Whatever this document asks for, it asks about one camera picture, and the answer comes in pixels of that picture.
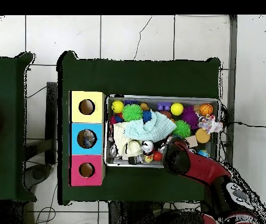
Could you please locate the mint green waffle cloth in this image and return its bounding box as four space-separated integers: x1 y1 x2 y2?
123 111 177 143

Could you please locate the cream waffle cloth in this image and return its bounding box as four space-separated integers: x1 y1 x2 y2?
112 122 144 160

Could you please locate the wooden box with three holes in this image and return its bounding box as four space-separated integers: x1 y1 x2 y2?
68 90 106 187

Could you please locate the green spiky rubber ball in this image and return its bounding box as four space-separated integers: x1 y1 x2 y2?
121 103 144 123
171 120 192 139

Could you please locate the yellow smiley foam ball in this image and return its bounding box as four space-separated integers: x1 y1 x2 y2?
110 100 125 114

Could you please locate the black and red can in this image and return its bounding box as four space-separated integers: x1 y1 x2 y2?
140 139 155 156

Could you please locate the yellow tennis ball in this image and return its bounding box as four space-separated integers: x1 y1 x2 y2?
170 102 184 117

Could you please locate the dark green table cloth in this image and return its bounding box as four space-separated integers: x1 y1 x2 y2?
57 50 221 206
0 51 37 202

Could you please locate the purple spiky rubber ball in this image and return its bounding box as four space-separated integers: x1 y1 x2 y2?
181 106 200 130

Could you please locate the plain wooden cube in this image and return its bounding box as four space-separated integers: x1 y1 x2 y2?
185 135 198 148

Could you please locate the peach foam ball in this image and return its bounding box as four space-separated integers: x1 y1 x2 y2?
195 128 211 144

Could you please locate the orange toy basketball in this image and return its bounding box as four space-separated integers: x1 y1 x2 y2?
198 103 214 116

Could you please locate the black upright panel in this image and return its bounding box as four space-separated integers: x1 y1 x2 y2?
44 81 58 165

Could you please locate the silver wire mesh bin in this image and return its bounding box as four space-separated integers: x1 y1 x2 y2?
104 94 221 170

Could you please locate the grey metal rail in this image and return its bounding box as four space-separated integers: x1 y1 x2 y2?
223 15 238 165

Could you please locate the black power cable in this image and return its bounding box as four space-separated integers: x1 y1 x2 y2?
221 120 266 128

